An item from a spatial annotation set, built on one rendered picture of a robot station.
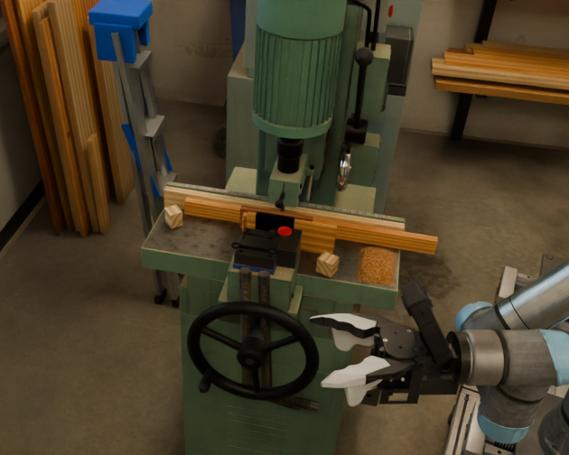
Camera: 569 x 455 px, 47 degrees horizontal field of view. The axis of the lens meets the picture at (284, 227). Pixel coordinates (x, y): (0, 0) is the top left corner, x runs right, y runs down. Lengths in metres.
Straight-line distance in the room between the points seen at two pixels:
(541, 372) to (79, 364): 1.90
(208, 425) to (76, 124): 1.42
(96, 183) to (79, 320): 0.61
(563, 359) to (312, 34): 0.73
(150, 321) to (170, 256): 1.13
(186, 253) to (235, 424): 0.60
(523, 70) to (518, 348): 2.71
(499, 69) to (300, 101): 2.26
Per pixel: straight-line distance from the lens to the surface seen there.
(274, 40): 1.33
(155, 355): 2.55
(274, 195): 1.52
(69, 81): 2.77
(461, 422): 2.20
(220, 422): 1.96
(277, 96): 1.36
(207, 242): 1.58
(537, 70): 3.58
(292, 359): 1.70
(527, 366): 0.94
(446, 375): 0.94
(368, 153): 1.66
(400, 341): 0.90
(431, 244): 1.61
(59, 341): 2.65
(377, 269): 1.52
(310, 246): 1.56
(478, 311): 1.12
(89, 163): 2.91
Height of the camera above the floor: 1.88
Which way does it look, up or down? 37 degrees down
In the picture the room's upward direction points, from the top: 5 degrees clockwise
